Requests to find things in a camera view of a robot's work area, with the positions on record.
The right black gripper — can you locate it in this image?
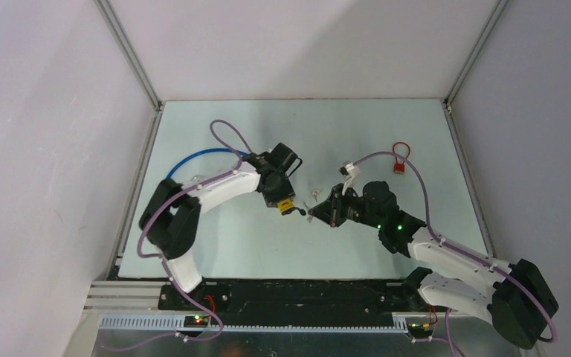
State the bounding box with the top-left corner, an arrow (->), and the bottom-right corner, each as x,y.
309,184 -> 382,230

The silver key pair front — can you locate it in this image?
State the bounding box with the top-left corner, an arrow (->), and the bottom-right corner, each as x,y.
303,202 -> 314,223

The yellow black padlock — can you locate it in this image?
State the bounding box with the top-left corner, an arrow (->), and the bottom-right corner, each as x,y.
277,199 -> 307,216

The red cable padlock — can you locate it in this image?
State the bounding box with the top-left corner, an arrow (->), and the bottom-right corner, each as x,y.
392,141 -> 411,175

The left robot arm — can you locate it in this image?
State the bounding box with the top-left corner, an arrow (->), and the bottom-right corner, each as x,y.
137,143 -> 305,310

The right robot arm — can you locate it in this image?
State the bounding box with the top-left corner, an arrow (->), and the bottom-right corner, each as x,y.
308,181 -> 559,350

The brass padlock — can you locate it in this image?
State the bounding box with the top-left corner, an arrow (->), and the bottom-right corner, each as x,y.
190,175 -> 205,184

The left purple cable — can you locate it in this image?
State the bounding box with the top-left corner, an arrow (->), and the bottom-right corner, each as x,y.
98,119 -> 254,353

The purple cable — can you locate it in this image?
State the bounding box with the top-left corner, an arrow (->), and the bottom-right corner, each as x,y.
352,149 -> 558,357
98,119 -> 254,353

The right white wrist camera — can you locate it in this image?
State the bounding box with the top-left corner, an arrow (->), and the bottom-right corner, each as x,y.
338,162 -> 361,196

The blue cable lock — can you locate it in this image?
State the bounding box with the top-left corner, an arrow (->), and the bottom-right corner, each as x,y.
166,147 -> 250,179

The right aluminium frame post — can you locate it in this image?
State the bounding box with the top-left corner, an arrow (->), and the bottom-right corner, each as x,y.
441,0 -> 512,255

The aluminium frame post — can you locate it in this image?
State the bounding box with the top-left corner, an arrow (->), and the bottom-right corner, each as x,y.
441,0 -> 512,255
95,1 -> 163,280

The white cable duct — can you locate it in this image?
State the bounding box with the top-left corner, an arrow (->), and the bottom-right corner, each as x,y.
99,314 -> 408,333

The left aluminium frame post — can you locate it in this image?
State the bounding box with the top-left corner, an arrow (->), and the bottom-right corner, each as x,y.
95,1 -> 163,280

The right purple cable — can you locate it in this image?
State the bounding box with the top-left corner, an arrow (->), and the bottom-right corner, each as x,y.
352,149 -> 558,357

